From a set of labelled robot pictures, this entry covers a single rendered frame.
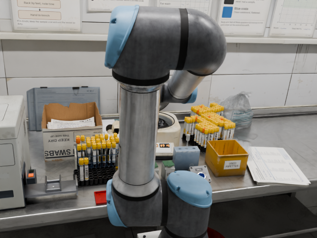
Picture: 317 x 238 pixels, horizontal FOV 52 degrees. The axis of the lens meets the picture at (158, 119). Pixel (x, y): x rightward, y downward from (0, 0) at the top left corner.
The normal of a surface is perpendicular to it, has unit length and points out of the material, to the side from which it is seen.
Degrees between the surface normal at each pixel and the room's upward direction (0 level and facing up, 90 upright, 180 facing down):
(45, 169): 0
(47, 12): 93
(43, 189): 0
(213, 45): 89
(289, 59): 90
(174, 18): 42
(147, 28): 62
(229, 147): 90
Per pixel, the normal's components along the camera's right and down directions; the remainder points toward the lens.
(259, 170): 0.06, -0.92
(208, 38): 0.56, 0.11
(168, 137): 0.12, 0.39
